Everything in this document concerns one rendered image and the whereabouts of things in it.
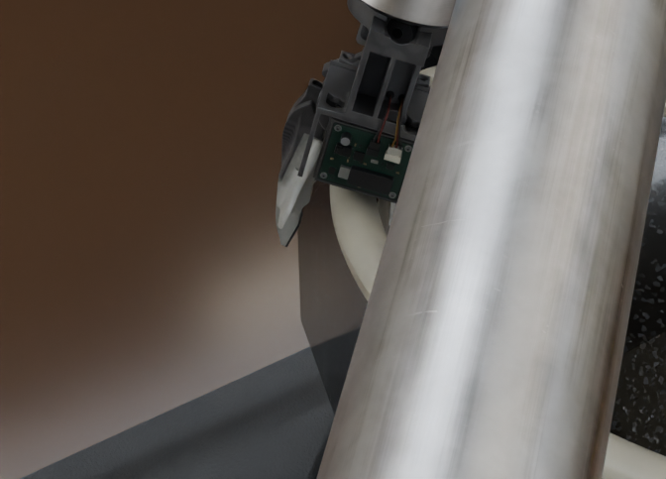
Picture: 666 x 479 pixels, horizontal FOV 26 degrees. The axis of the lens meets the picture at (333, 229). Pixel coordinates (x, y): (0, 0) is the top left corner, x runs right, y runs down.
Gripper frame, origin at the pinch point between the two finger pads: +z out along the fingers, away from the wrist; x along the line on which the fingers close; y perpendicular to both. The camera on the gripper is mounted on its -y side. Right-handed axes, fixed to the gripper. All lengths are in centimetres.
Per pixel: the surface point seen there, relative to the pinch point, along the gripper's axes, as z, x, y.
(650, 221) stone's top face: 16, 32, -41
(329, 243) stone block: 42, 3, -59
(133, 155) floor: 85, -32, -128
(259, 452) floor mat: 95, 3, -76
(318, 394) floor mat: 90, 9, -87
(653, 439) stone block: 29, 36, -23
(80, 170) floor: 88, -40, -124
